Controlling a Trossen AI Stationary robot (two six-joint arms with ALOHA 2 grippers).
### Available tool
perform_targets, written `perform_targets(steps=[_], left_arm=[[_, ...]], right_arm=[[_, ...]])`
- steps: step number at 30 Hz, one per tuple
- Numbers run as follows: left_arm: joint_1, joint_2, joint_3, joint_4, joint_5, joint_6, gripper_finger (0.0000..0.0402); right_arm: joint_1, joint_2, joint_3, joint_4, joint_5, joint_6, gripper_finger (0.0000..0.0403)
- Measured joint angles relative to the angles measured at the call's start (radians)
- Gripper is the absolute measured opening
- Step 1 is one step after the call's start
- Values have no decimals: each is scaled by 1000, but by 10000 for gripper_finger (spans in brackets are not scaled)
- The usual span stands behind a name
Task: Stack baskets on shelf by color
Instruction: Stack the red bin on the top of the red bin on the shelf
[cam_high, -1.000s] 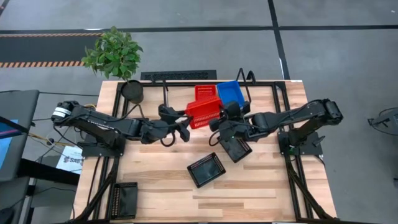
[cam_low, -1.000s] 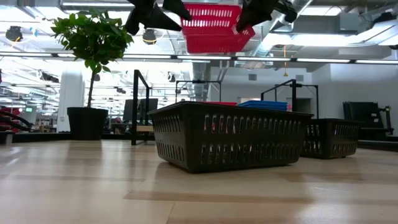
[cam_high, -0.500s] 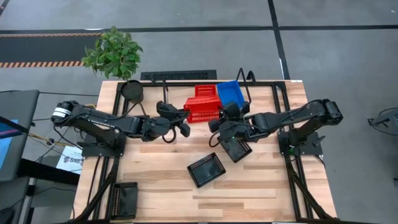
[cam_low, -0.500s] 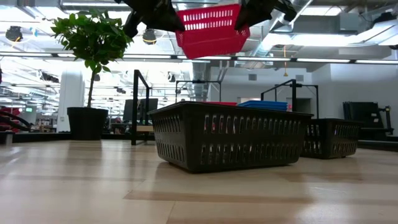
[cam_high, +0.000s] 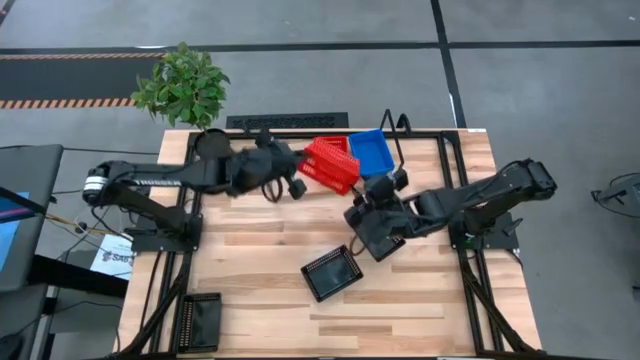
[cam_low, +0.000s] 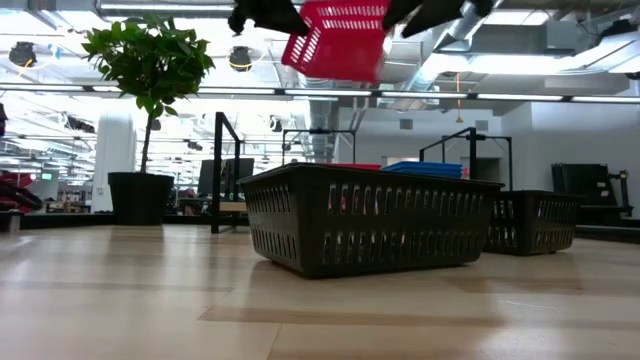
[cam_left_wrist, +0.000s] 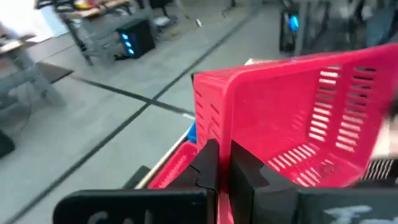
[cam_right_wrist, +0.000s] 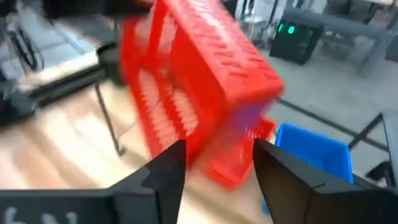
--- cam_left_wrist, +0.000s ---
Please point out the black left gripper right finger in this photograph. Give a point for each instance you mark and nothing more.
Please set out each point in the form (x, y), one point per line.
(280, 205)

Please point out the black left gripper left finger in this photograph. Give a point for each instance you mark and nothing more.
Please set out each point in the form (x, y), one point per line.
(140, 208)

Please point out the red plastic basket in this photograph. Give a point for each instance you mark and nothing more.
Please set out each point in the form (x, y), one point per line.
(174, 168)
(273, 118)

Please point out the blue plastic basket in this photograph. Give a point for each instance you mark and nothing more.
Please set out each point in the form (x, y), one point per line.
(192, 132)

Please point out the grey metal table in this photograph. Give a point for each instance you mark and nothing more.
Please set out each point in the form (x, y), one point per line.
(53, 73)

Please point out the black computer tower blue lights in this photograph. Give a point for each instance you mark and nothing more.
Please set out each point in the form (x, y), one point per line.
(136, 37)

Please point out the black machine with blue light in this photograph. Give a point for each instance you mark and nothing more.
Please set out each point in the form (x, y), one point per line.
(289, 28)

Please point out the wooden-top work table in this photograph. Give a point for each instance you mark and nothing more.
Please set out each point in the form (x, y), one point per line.
(93, 11)

